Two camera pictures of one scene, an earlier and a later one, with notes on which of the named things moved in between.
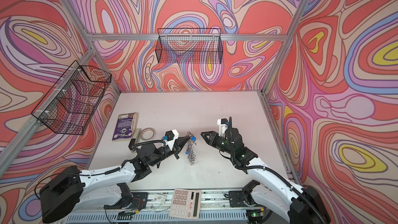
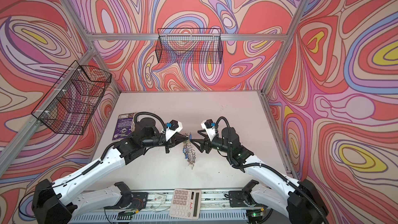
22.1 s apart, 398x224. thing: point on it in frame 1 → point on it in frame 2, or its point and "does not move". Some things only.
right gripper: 212,139 → 203,143
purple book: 126,125 does not move
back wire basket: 189,45 does not move
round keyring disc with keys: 191,145 does not move
